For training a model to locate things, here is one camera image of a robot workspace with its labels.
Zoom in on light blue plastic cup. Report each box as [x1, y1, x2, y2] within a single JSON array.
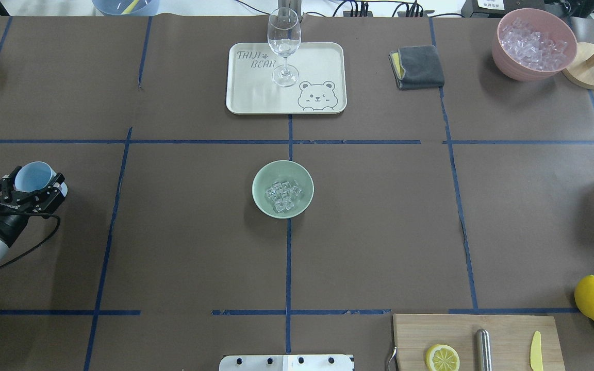
[[13, 161, 68, 197]]

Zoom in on green ceramic bowl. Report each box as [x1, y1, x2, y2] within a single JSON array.
[[252, 160, 315, 219]]

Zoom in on ice cubes in green bowl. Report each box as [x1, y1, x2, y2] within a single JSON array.
[[265, 180, 304, 213]]

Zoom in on ice cubes in pink bowl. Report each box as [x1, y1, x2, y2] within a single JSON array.
[[498, 18, 570, 71]]

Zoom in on pink bowl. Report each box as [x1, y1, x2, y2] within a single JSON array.
[[492, 8, 577, 81]]

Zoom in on blue bucket at edge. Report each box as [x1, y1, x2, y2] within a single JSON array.
[[92, 1, 161, 16]]

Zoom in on clear wine glass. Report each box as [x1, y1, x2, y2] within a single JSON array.
[[267, 7, 302, 88]]

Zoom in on cream bear serving tray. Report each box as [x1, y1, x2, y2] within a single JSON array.
[[226, 42, 347, 114]]

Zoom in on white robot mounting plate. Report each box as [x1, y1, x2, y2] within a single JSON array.
[[219, 354, 355, 370]]

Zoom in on grey folded cloth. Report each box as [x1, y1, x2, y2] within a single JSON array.
[[389, 45, 445, 91]]

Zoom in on halved lemon slice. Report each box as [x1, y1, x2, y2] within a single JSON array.
[[424, 344, 460, 371]]

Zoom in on wooden cutting board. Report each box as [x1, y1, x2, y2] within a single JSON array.
[[393, 314, 566, 370]]

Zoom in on yellow plastic knife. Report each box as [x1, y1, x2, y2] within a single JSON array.
[[530, 331, 543, 371]]

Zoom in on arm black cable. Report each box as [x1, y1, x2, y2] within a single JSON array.
[[0, 214, 61, 272]]

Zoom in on metal fork handle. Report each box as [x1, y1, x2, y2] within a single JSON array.
[[385, 347, 398, 371]]

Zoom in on steel knife handle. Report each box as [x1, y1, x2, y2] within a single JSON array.
[[476, 329, 493, 370]]

